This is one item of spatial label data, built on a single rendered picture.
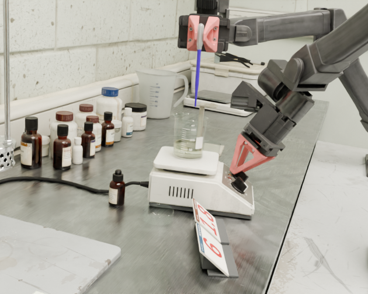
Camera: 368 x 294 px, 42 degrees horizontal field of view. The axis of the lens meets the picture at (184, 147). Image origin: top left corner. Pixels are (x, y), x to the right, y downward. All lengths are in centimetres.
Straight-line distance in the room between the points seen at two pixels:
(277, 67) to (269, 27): 17
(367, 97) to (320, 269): 59
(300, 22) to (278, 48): 122
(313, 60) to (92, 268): 50
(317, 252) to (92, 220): 38
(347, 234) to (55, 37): 87
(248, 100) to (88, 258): 44
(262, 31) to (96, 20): 59
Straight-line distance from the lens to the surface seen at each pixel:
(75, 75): 142
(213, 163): 91
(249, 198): 92
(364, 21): 81
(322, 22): 116
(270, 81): 96
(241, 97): 95
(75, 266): 70
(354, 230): 96
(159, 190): 89
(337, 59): 84
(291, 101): 91
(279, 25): 112
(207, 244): 74
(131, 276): 70
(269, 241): 84
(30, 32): 123
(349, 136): 239
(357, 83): 124
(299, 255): 82
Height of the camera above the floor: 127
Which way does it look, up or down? 17 degrees down
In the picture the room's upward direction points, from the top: 6 degrees clockwise
